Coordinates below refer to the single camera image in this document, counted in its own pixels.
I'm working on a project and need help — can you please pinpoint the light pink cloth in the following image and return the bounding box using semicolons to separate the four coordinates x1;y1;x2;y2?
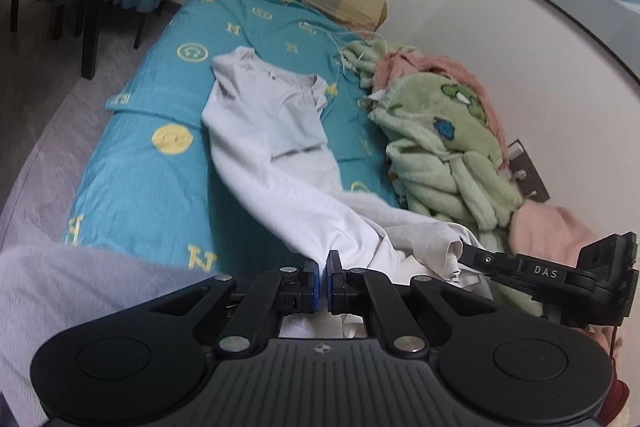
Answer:
507;202;601;258

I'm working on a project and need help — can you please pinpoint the white shirt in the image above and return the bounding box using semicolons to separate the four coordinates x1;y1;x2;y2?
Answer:
201;47;493;340

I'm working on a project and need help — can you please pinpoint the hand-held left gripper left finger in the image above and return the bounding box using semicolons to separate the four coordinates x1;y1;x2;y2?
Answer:
149;259;321;354

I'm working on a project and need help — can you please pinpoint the person's grey trouser leg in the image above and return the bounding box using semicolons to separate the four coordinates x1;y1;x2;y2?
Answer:
0;243;226;427

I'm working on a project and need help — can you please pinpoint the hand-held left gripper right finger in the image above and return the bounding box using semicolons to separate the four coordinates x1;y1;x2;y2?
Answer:
325;251;501;355

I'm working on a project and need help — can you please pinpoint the teal printed bed sheet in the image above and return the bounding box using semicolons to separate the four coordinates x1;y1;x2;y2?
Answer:
60;0;403;273

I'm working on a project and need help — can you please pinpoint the dark red cloth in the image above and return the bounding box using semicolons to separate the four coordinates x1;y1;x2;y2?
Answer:
597;377;632;427

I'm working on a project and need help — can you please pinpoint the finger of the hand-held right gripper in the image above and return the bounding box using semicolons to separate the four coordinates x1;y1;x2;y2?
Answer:
457;243;596;303

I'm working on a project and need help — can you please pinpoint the white charging cable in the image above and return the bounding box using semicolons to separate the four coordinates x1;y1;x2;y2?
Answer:
300;21;388;78

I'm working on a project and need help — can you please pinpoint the green fleece blanket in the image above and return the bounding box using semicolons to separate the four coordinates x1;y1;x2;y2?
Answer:
342;39;551;320

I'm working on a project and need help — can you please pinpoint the pink fleece blanket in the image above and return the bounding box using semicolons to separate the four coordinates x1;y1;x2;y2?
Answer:
374;49;508;158

